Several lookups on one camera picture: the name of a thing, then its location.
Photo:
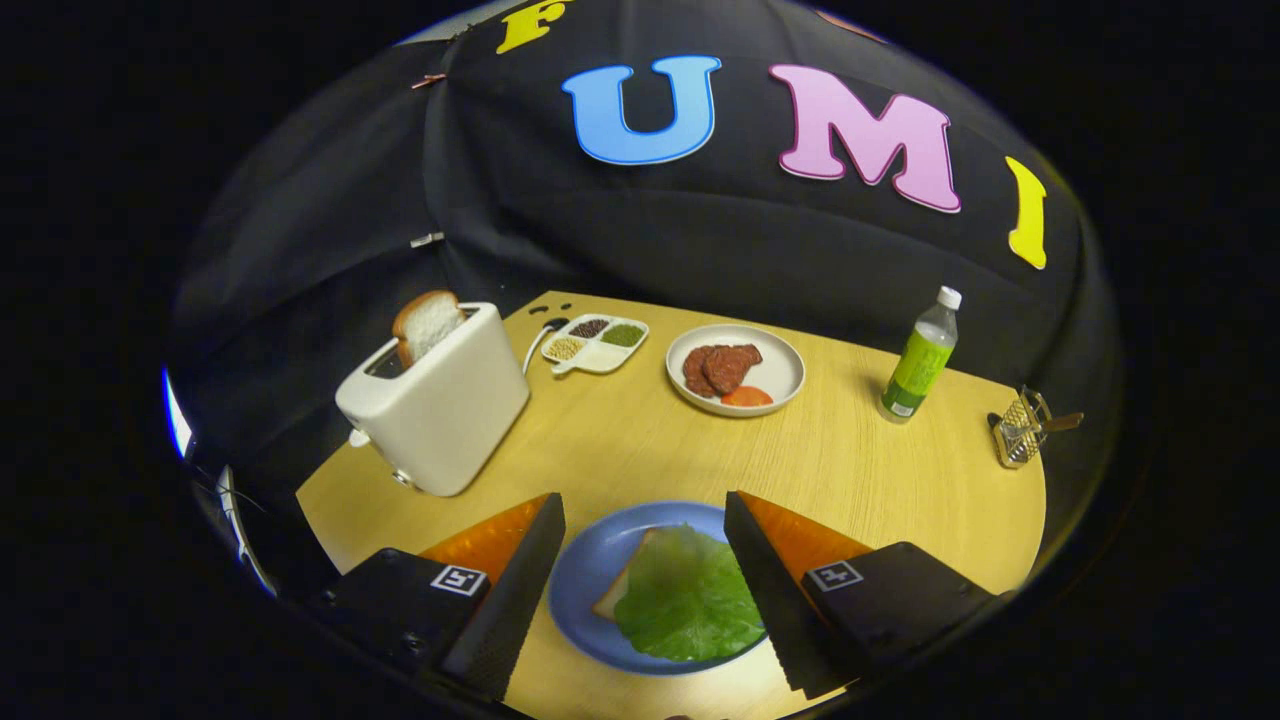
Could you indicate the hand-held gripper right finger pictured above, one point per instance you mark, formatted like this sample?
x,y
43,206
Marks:
x,y
775,600

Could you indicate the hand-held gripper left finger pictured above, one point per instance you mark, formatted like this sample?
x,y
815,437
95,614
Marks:
x,y
505,620

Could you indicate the green lettuce leaf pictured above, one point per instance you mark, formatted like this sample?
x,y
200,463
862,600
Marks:
x,y
685,600

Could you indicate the white bread slice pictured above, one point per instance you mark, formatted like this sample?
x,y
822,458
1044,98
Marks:
x,y
428,322
612,598

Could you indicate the blue round plate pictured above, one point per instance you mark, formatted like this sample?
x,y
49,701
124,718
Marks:
x,y
585,560

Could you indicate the red tomato slice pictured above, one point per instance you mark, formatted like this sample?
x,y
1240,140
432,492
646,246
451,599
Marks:
x,y
745,397

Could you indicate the white toaster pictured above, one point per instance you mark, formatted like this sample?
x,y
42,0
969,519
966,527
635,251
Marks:
x,y
440,410

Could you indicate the white round plate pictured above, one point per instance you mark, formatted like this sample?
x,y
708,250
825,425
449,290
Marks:
x,y
780,365

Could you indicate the brown meat slice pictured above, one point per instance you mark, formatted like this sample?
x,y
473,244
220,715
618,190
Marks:
x,y
697,375
730,365

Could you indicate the green label water bottle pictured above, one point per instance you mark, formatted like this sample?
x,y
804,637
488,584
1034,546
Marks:
x,y
918,365

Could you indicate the white divided seasoning dish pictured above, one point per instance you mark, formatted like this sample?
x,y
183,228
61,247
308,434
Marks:
x,y
600,357

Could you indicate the silver cloth clip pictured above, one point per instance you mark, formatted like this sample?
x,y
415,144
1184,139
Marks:
x,y
427,239

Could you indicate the black backdrop cloth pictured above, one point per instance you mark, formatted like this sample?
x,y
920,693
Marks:
x,y
600,230

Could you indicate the red cloth clip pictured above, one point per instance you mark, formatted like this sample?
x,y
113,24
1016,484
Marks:
x,y
430,80

